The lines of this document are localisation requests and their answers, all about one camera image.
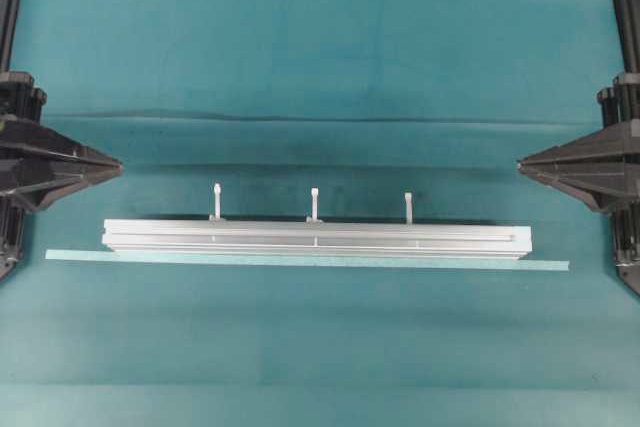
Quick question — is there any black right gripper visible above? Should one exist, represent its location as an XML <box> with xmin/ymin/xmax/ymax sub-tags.
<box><xmin>517</xmin><ymin>121</ymin><xmax>639</xmax><ymax>292</ymax></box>

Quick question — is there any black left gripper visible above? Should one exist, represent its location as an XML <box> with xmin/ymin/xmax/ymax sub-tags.
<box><xmin>1</xmin><ymin>114</ymin><xmax>123</xmax><ymax>281</ymax></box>

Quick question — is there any large silver metal rail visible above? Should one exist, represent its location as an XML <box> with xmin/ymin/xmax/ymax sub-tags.
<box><xmin>102</xmin><ymin>219</ymin><xmax>533</xmax><ymax>260</ymax></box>

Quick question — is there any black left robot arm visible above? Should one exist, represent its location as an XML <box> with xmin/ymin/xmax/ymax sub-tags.
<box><xmin>1</xmin><ymin>71</ymin><xmax>123</xmax><ymax>278</ymax></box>

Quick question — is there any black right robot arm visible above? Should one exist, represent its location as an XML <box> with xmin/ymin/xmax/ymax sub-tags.
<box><xmin>517</xmin><ymin>73</ymin><xmax>639</xmax><ymax>293</ymax></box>

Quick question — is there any light green tape strip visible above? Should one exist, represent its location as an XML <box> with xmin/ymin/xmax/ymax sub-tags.
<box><xmin>45</xmin><ymin>249</ymin><xmax>569</xmax><ymax>272</ymax></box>

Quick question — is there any black left frame post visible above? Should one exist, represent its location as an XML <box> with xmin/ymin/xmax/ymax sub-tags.
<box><xmin>0</xmin><ymin>0</ymin><xmax>20</xmax><ymax>72</ymax></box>

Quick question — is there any black frame post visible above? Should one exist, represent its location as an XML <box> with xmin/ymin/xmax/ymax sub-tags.
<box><xmin>0</xmin><ymin>0</ymin><xmax>20</xmax><ymax>72</ymax></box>
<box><xmin>613</xmin><ymin>0</ymin><xmax>639</xmax><ymax>73</ymax></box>

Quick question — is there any white cable tie right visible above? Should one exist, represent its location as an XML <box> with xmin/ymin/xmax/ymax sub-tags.
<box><xmin>404</xmin><ymin>192</ymin><xmax>413</xmax><ymax>225</ymax></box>

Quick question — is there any black right frame post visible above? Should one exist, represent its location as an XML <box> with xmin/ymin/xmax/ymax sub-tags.
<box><xmin>613</xmin><ymin>0</ymin><xmax>639</xmax><ymax>73</ymax></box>

